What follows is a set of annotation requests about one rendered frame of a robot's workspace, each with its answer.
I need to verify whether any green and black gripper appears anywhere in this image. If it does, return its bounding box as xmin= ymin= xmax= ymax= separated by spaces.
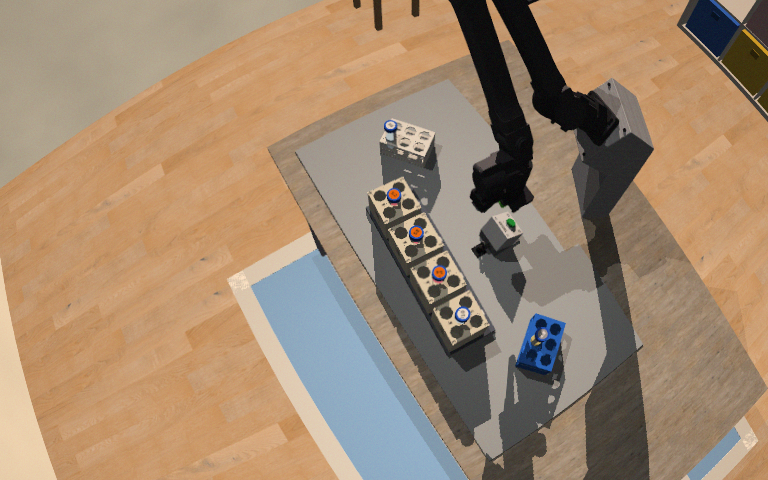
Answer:
xmin=499 ymin=184 xmax=534 ymax=213

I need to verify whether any grey flat mat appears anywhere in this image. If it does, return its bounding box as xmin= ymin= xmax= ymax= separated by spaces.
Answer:
xmin=295 ymin=79 xmax=643 ymax=461

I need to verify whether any blue tube rack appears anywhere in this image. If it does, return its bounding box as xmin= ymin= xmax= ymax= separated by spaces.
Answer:
xmin=515 ymin=313 xmax=566 ymax=375

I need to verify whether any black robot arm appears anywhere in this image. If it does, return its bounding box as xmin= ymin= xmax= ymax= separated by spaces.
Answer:
xmin=449 ymin=0 xmax=619 ymax=213

